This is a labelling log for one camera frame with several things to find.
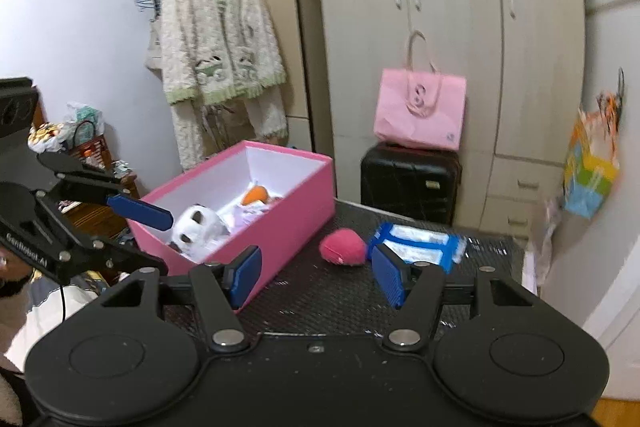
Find colourful hanging paper bag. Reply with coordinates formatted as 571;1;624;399
563;92;622;219

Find clutter of bags on dresser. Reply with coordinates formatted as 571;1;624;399
27;102;137;186

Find white panda plush toy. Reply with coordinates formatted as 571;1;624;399
167;205;230;263

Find white tissue pack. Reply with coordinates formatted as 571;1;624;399
217;202;274;235

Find cream knitted cardigan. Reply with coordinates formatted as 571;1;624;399
156;0;289;105

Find orange egg-shaped sponge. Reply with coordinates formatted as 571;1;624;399
241;185;270;206

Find blue wet wipes pack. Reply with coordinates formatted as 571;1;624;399
367;222;468;273

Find pink tote bag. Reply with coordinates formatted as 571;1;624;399
373;30;466;152

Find black suitcase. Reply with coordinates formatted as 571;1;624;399
360;143;462;225

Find pink storage box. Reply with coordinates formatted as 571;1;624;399
128;141;335;299

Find beige wardrobe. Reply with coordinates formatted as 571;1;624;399
321;0;585;239

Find magenta fuzzy plush pouch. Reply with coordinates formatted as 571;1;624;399
319;229;367;265

